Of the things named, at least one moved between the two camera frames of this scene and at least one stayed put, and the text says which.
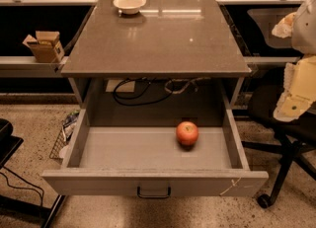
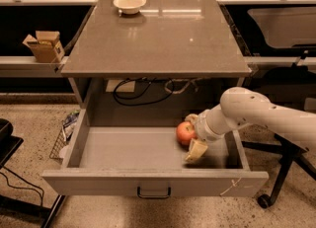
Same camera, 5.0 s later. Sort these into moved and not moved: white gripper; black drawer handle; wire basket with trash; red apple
Moved: white gripper
Not moved: red apple; wire basket with trash; black drawer handle
